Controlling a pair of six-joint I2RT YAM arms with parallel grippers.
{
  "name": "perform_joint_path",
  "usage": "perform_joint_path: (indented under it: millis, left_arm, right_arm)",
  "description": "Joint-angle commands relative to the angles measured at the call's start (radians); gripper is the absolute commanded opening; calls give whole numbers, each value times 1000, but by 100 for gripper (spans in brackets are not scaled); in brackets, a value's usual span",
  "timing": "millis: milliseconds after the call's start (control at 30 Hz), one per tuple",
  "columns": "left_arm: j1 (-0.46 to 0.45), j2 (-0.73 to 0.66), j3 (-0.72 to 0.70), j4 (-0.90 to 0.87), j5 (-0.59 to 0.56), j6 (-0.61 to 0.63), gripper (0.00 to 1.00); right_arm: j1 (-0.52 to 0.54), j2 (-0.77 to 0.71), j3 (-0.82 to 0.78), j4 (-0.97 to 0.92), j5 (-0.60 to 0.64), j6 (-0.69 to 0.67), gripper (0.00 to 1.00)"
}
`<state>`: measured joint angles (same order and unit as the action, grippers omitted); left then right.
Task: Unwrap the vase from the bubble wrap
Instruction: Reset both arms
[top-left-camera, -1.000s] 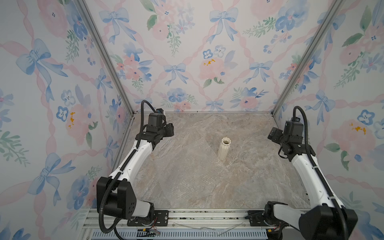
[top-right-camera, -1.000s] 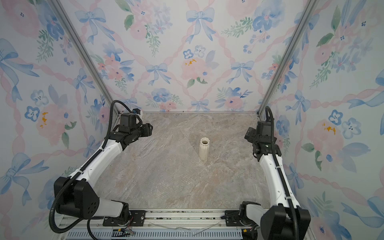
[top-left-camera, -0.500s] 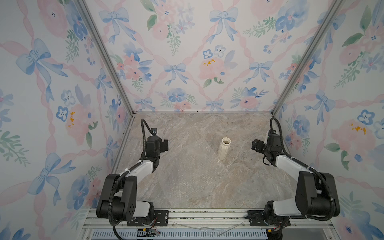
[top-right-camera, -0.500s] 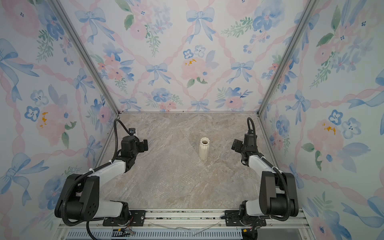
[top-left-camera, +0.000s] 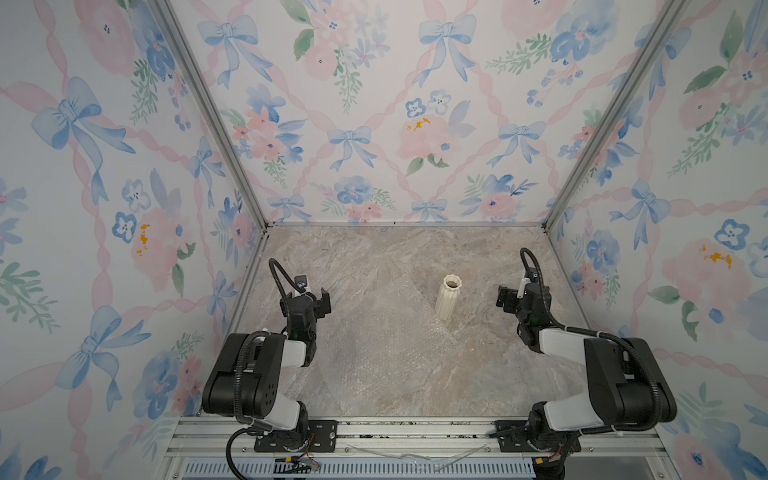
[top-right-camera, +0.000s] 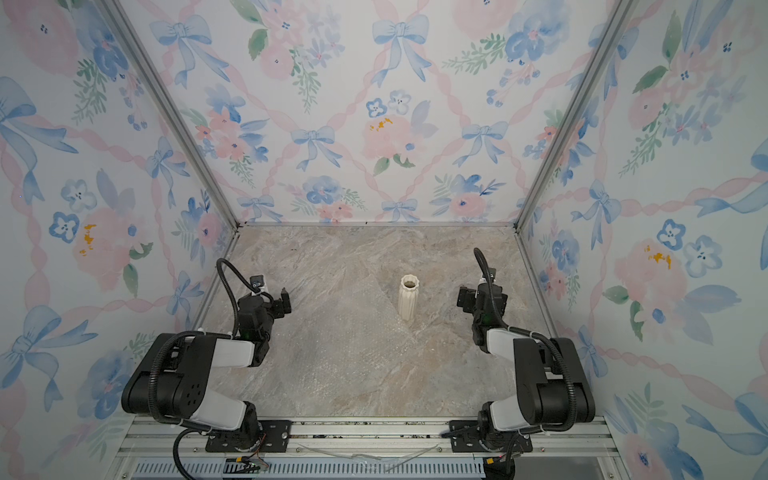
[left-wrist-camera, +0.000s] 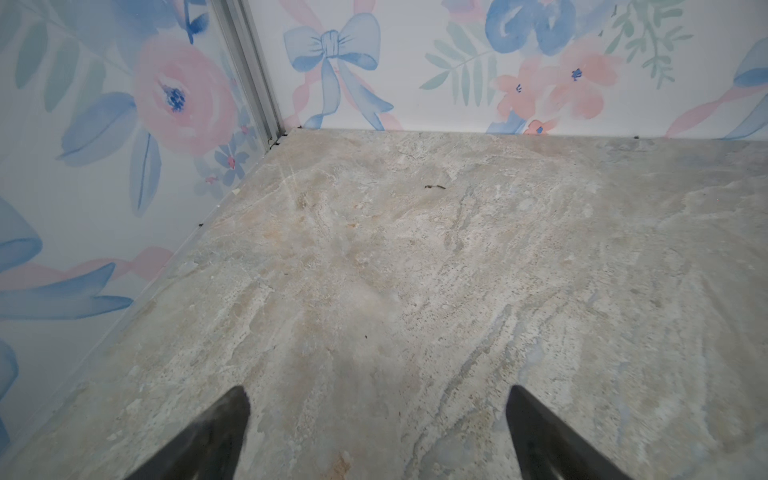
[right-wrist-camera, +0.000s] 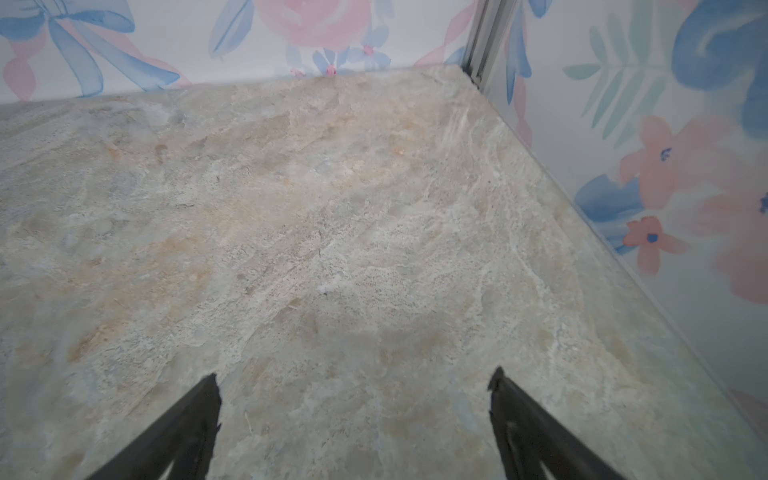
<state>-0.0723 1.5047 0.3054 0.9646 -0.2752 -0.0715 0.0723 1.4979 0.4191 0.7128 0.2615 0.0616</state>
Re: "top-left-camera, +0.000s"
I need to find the cream ribbed vase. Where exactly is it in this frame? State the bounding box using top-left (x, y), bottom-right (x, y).
top-left (435, 274), bottom-right (462, 321)

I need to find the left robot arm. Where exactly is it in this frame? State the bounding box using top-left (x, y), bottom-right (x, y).
top-left (202, 258), bottom-right (332, 451)

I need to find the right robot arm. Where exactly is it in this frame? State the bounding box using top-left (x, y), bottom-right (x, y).
top-left (491, 247), bottom-right (678, 452)

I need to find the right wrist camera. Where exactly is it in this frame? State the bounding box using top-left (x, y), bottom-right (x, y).
top-left (516, 276), bottom-right (531, 299)

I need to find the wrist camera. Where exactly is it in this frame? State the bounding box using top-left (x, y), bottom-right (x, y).
top-left (516, 276), bottom-right (531, 299)
top-left (293, 275), bottom-right (311, 295)

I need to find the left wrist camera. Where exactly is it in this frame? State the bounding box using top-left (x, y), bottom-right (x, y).
top-left (293, 275), bottom-right (311, 295)

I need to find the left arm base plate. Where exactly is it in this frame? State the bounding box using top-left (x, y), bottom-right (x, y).
top-left (254, 419), bottom-right (338, 455)

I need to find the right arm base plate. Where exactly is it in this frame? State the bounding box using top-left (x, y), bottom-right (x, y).
top-left (488, 420), bottom-right (572, 455)

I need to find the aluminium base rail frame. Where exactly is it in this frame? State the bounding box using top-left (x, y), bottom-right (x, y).
top-left (161, 415), bottom-right (667, 480)

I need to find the white slotted cable duct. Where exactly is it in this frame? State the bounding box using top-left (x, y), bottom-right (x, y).
top-left (181, 458), bottom-right (537, 480)

